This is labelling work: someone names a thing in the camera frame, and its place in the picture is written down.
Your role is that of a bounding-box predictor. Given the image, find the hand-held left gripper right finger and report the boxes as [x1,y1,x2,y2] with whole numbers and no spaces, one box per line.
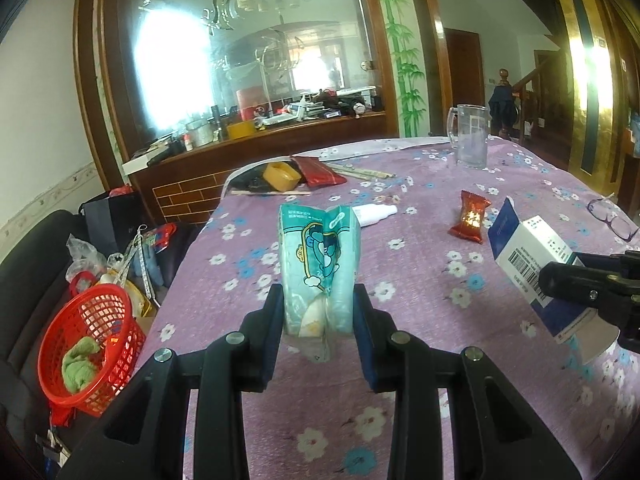
[351,284,583,480]

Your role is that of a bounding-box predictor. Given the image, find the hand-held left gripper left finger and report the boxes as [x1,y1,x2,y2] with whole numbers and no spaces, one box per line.
[55,284,285,480]

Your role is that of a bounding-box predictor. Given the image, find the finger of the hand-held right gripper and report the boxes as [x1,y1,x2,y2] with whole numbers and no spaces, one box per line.
[539,260,623,307]

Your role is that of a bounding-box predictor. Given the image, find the white and blue carton box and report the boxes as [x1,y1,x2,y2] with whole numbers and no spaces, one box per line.
[487,197,622,367]

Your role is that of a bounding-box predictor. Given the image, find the teal tissue packet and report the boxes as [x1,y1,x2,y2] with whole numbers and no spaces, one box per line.
[277,203,362,364]

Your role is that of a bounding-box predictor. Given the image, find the red plastic basket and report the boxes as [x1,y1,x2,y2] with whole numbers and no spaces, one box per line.
[37,284,147,417]

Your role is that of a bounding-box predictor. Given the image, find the green cloth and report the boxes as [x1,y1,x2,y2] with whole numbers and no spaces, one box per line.
[61,336,101,394]

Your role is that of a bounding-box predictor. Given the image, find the purple framed eyeglasses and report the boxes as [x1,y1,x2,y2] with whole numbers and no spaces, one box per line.
[586,194,640,242]

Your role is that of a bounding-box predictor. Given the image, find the dark red snack packet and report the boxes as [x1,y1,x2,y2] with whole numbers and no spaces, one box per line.
[448,190,493,245]

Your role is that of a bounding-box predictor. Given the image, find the purple floral tablecloth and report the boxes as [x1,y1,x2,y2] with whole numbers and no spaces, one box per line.
[130,135,640,480]

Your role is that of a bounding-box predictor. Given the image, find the small white bottle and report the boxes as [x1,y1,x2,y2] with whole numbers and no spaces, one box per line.
[350,204,399,227]

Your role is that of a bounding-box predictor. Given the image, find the yellow measuring tape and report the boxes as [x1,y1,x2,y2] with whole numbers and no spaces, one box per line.
[117,229,162,307]

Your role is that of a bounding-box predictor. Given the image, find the wooden stick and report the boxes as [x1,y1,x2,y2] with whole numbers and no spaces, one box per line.
[230,188,312,197]

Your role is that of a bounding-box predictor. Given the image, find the red and blue packet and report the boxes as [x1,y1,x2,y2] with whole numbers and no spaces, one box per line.
[142,222,177,252]

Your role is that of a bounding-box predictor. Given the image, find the black pouch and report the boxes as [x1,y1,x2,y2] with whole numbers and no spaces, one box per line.
[231,169,273,193]

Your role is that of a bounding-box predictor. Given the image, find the yellow tape roll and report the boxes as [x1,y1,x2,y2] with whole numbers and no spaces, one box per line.
[263,162,302,192]

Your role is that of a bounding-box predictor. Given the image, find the wooden staircase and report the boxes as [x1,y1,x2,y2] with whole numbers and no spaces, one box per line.
[499,49,572,162]

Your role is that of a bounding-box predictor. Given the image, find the clear glass mug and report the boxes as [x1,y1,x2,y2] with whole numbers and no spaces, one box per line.
[446,104,492,170]

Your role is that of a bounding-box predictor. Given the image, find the red foil pouch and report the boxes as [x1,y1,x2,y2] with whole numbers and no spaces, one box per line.
[291,156,348,189]

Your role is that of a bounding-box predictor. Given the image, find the wrapped chopsticks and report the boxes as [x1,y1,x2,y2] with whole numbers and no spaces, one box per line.
[326,162,397,179]

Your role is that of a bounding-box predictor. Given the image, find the wooden cabinet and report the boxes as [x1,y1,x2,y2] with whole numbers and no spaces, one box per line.
[122,110,401,227]

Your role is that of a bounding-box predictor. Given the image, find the dark blue jacket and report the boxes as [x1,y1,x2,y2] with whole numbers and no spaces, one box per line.
[488,87,520,133]

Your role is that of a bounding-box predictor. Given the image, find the black bag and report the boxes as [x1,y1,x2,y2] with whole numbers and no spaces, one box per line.
[80,190,147,262]

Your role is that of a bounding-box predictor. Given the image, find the crumpled clear plastic bag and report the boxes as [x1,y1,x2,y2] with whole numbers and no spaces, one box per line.
[66,234,109,282]

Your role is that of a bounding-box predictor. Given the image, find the yellow box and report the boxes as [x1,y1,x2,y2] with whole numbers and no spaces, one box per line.
[226,120,261,140]

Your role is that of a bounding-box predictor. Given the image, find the white board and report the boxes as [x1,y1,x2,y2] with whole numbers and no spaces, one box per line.
[122,152,167,176]

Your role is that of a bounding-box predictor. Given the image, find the wooden door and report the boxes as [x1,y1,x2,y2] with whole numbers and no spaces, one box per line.
[442,27,489,137]

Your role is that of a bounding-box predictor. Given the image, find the red box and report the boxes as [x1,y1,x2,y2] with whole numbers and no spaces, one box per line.
[236,87,271,121]

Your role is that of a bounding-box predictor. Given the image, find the black sofa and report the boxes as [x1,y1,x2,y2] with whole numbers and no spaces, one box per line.
[0,210,168,480]

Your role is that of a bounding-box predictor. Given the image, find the bamboo painted pillar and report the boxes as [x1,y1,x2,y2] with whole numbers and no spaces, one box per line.
[372,0,432,139]

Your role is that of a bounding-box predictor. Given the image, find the wood framed glass partition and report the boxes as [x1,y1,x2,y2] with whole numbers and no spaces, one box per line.
[75,0,452,192]

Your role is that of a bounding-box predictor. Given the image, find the gold wall panel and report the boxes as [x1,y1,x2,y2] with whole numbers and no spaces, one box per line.
[545,0,629,182]

